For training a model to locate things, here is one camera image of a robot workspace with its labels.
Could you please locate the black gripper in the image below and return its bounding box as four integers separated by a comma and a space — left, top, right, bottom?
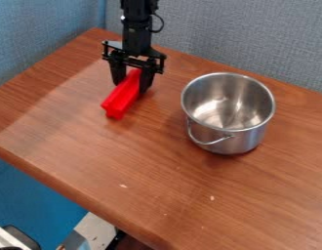
102, 18, 166, 94

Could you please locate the red plastic block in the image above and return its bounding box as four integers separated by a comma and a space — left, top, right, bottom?
101, 69, 141, 119

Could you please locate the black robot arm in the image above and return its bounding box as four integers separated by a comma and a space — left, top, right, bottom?
102, 0, 166, 94

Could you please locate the stainless steel pot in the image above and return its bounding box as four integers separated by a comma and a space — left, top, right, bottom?
181, 72, 276, 155

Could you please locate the white grey object under table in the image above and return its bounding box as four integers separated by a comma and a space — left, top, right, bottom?
58, 213, 115, 250

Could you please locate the black white object bottom left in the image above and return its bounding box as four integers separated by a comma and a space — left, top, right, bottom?
0, 226, 40, 250

